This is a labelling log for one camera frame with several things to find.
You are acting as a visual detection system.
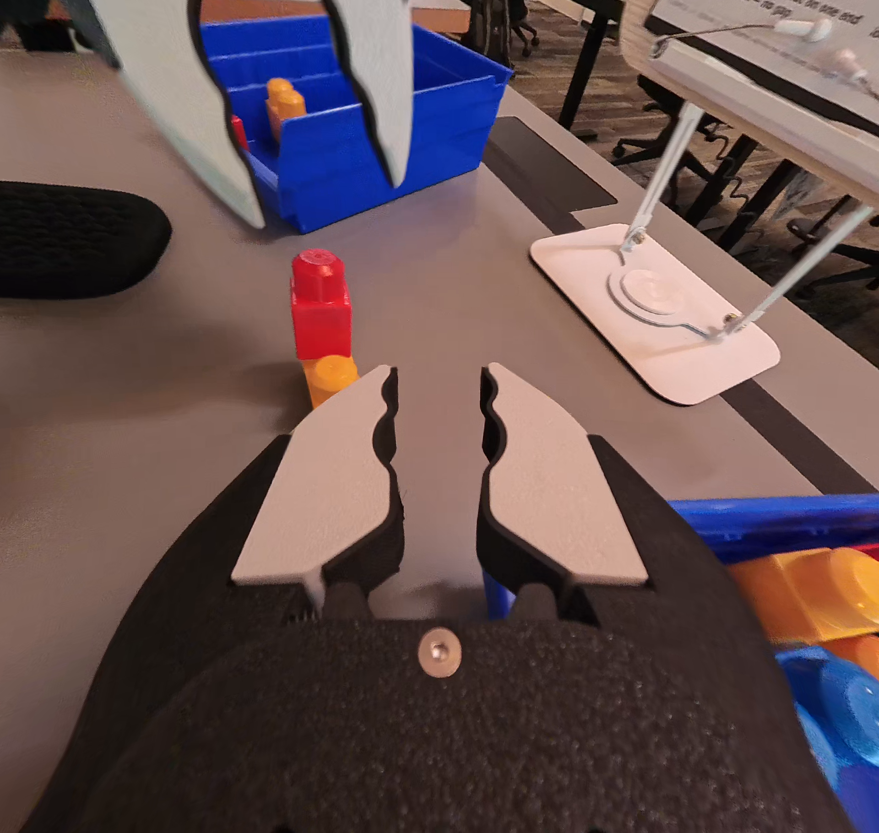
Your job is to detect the black chair armrest pad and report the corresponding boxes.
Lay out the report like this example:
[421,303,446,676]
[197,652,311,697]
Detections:
[0,181,173,300]

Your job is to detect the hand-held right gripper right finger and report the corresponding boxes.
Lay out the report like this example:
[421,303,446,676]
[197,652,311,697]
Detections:
[476,362,650,614]

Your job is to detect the white stand with wooden board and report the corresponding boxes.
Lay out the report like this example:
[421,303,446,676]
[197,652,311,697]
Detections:
[529,0,879,407]

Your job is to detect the yellow two-stud block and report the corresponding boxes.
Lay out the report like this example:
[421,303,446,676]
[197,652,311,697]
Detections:
[266,78,308,142]
[301,354,360,410]

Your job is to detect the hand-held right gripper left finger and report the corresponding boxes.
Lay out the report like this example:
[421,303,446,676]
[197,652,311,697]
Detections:
[230,364,406,616]

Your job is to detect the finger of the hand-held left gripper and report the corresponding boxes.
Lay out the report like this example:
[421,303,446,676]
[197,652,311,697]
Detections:
[288,0,416,189]
[69,0,266,230]

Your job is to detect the dark backpack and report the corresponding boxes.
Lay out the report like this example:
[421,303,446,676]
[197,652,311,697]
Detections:
[467,0,514,68]

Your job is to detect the heap of coloured blocks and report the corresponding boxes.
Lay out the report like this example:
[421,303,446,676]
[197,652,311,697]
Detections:
[728,545,879,800]

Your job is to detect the blue plastic bin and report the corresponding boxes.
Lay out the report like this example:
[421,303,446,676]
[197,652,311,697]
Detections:
[199,15,515,235]
[483,493,879,833]

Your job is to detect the black office chair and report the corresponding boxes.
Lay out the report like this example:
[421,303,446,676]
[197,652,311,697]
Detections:
[786,215,879,298]
[611,74,749,206]

